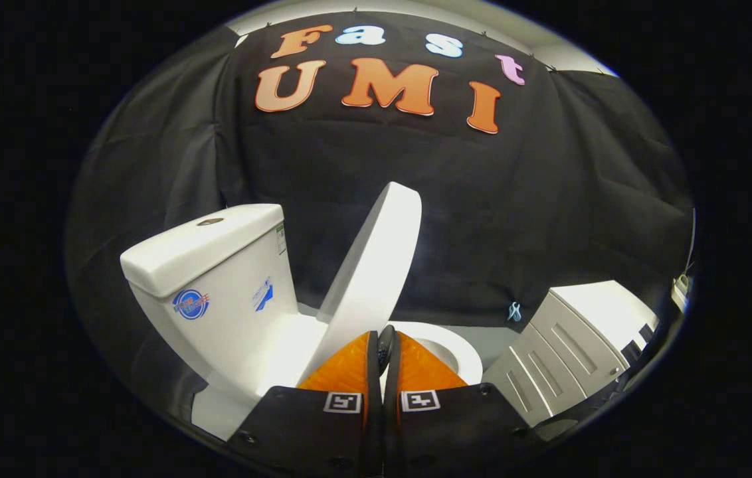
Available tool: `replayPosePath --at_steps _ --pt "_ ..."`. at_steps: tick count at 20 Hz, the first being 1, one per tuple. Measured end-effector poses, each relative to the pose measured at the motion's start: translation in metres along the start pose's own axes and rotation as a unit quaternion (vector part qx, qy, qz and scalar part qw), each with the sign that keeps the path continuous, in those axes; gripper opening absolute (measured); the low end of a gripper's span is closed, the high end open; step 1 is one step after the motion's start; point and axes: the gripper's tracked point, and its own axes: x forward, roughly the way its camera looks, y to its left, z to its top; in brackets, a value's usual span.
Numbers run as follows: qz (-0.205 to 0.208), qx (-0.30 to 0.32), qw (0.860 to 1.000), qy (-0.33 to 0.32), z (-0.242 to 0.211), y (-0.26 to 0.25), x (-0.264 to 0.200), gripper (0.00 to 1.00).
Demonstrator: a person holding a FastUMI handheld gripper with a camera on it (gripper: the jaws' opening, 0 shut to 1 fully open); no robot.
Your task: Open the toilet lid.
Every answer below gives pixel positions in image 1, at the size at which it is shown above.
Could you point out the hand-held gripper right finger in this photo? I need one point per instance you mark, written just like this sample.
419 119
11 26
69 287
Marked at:
462 431

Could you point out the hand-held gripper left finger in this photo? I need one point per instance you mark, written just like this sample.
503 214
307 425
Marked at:
309 431

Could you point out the white toilet lid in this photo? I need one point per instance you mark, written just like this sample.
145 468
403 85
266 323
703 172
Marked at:
376 265

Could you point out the white ceramic toilet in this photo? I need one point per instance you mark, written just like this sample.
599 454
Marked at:
216 265

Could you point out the small pale blue clip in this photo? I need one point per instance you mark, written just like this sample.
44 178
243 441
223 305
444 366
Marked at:
514 312

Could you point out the white drawer cabinet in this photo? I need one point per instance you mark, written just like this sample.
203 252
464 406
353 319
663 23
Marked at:
588 312

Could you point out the flat black item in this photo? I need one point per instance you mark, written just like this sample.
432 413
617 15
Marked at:
634 350

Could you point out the black backdrop cloth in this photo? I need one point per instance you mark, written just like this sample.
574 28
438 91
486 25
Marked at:
515 199

